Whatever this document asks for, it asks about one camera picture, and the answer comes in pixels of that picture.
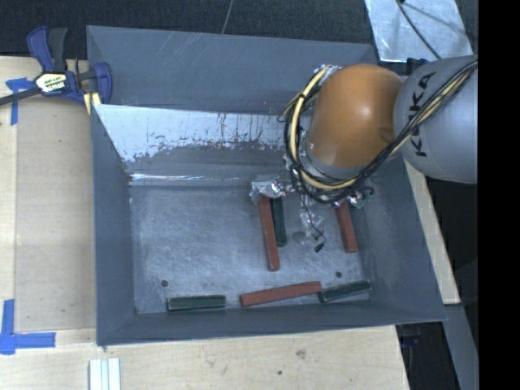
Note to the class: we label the dark green flat block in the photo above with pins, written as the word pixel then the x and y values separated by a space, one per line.
pixel 345 291
pixel 196 302
pixel 280 222

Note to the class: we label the red-brown flat block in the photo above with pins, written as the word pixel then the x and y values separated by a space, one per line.
pixel 280 293
pixel 270 238
pixel 346 228

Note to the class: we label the grey metal bin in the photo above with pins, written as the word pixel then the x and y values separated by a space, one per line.
pixel 195 238

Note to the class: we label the pale wood flat board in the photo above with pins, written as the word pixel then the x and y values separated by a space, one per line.
pixel 53 217

